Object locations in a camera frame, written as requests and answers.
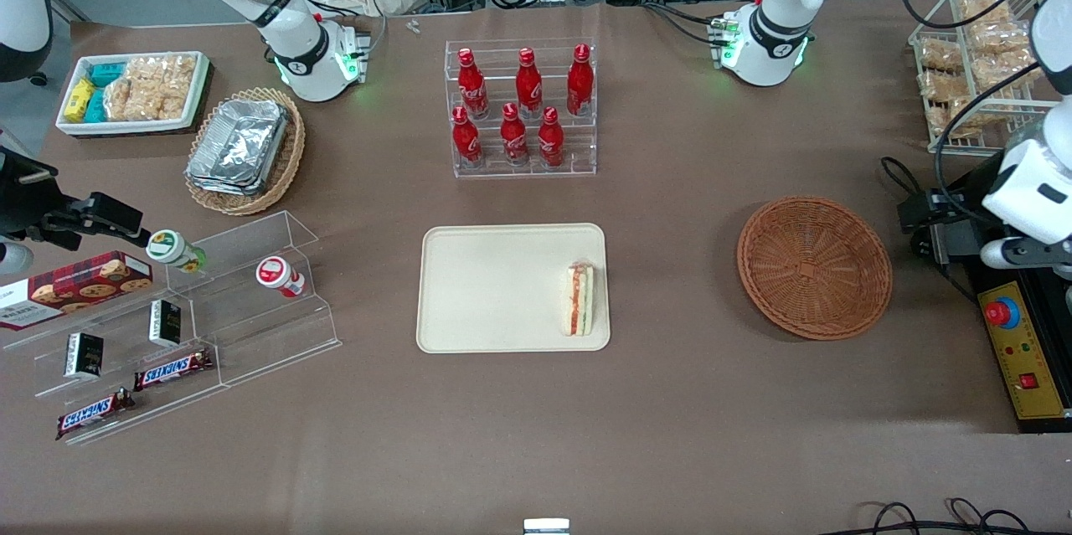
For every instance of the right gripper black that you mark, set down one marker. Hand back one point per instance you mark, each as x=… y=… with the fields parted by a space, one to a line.
x=18 y=204

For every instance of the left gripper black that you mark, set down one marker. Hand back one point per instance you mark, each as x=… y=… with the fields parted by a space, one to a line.
x=963 y=206

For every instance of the triangle sandwich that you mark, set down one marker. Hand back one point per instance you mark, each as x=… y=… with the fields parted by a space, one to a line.
x=578 y=300

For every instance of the white rectangular snack tray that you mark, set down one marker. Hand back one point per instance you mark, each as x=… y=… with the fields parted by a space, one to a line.
x=75 y=126

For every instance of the round brown wicker basket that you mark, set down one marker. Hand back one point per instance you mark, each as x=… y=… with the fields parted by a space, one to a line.
x=812 y=267

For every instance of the aluminium foil tray stack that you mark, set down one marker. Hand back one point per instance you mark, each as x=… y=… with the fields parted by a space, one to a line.
x=239 y=146

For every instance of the oval light wicker basket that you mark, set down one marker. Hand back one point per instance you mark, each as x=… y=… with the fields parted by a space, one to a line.
x=285 y=167

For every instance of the beige plastic tray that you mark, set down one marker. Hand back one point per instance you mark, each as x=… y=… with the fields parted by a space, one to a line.
x=502 y=288

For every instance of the red tartan cookie box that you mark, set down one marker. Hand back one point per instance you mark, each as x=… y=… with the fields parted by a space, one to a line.
x=75 y=288

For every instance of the green capped drink bottle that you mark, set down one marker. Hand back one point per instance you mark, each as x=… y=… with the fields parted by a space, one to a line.
x=172 y=249

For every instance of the clear rice cracker bag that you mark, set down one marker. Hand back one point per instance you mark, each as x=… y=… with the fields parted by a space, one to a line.
x=940 y=54
x=988 y=9
x=946 y=87
x=130 y=91
x=955 y=118
x=176 y=87

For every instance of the teal snack pack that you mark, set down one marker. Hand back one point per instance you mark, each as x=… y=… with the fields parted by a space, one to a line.
x=95 y=106
x=107 y=73

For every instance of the small black box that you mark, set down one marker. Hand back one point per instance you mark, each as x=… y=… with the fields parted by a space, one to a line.
x=165 y=323
x=84 y=355

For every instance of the yellow snack pack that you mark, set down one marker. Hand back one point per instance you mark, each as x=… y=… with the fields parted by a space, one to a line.
x=79 y=100

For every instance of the snickers chocolate bar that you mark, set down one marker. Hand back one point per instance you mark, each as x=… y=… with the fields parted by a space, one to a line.
x=92 y=414
x=172 y=369

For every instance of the yellow black control box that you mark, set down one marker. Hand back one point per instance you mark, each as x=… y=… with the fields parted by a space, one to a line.
x=1026 y=367

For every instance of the red capped drink bottle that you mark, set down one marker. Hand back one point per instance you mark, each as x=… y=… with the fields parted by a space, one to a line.
x=278 y=275

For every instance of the clear acrylic stepped shelf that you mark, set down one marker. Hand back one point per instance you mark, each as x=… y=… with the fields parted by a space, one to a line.
x=251 y=334

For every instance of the paper table cover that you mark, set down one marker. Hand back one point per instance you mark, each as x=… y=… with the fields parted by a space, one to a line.
x=670 y=434

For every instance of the red cola bottle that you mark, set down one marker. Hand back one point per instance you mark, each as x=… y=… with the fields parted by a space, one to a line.
x=550 y=140
x=513 y=137
x=579 y=83
x=471 y=87
x=466 y=140
x=528 y=87

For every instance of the clear acrylic bottle rack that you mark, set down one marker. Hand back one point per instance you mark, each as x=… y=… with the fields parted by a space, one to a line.
x=523 y=167

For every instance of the small white box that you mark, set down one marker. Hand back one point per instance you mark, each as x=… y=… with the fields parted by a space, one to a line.
x=546 y=527

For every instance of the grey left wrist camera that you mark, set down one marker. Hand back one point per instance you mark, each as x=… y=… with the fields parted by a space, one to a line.
x=1003 y=254

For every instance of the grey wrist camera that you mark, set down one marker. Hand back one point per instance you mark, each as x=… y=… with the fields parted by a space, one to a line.
x=12 y=259
x=1003 y=254

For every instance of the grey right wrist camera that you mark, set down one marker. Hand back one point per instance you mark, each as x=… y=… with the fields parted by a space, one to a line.
x=12 y=259

